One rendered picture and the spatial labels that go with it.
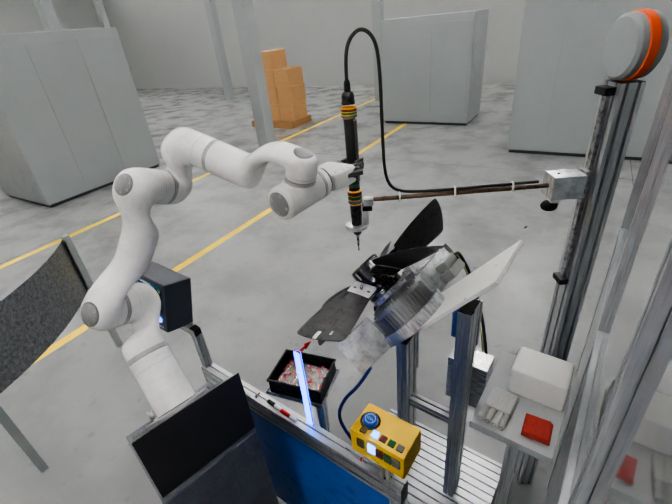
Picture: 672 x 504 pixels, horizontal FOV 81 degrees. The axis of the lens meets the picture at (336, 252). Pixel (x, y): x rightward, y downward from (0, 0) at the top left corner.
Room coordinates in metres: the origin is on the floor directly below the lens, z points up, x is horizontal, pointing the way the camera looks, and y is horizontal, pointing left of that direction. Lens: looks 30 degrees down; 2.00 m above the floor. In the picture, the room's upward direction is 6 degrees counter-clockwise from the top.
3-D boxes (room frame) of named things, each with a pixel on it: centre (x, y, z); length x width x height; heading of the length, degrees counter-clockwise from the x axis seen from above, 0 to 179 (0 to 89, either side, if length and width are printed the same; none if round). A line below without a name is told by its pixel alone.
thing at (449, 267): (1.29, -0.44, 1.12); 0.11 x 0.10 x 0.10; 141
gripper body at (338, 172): (1.03, -0.01, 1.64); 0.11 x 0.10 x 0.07; 141
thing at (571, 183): (1.07, -0.70, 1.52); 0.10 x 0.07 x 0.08; 86
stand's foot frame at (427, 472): (1.09, -0.32, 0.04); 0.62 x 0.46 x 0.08; 51
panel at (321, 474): (0.90, 0.23, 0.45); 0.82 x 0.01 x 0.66; 51
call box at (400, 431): (0.65, -0.08, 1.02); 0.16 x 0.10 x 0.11; 51
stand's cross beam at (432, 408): (1.08, -0.33, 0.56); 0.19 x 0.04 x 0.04; 51
